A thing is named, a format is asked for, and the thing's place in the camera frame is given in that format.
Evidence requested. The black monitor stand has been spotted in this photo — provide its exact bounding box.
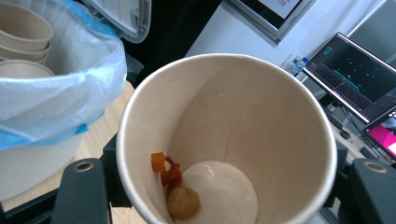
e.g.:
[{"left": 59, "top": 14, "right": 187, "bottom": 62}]
[{"left": 337, "top": 104, "right": 389, "bottom": 162}]

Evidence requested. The grey-framed monitor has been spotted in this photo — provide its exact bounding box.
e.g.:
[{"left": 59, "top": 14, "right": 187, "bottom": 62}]
[{"left": 223, "top": 0, "right": 318, "bottom": 45}]

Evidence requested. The brown food lump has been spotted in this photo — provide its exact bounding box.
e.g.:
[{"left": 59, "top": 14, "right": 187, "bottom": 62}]
[{"left": 166, "top": 186, "right": 201, "bottom": 219}]

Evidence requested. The translucent blue-white bin bag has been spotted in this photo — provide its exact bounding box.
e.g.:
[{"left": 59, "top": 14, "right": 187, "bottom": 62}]
[{"left": 0, "top": 0, "right": 128, "bottom": 151}]

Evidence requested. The brown paper bowl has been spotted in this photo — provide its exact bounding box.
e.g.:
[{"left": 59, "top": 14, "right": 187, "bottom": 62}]
[
  {"left": 0, "top": 1, "right": 54, "bottom": 52},
  {"left": 0, "top": 41, "right": 52, "bottom": 62},
  {"left": 0, "top": 52, "right": 50, "bottom": 66},
  {"left": 0, "top": 59, "right": 56, "bottom": 78}
]

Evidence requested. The white trash bin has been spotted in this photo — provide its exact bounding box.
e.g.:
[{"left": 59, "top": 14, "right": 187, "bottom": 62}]
[{"left": 0, "top": 0, "right": 152, "bottom": 202}]

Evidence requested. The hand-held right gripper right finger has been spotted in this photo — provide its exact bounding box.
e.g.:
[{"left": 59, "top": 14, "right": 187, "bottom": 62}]
[{"left": 323, "top": 141, "right": 349, "bottom": 208}]

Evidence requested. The brown paper cup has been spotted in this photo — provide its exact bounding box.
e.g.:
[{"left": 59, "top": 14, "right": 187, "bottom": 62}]
[{"left": 115, "top": 52, "right": 339, "bottom": 224}]

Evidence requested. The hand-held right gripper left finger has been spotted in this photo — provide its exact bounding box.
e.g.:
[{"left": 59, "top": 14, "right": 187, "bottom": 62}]
[{"left": 101, "top": 134, "right": 132, "bottom": 208}]

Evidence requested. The orange food scrap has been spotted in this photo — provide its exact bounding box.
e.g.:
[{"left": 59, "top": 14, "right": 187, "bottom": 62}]
[{"left": 150, "top": 151, "right": 184, "bottom": 191}]

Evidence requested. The pink-screen monitor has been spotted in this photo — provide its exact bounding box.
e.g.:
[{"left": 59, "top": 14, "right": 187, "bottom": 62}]
[{"left": 365, "top": 114, "right": 396, "bottom": 161}]

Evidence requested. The dark-screen monitor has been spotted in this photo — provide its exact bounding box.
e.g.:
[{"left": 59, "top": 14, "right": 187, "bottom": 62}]
[{"left": 303, "top": 32, "right": 396, "bottom": 124}]

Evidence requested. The clear water bottle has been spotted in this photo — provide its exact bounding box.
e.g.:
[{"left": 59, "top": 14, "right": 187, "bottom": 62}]
[{"left": 290, "top": 55, "right": 309, "bottom": 77}]

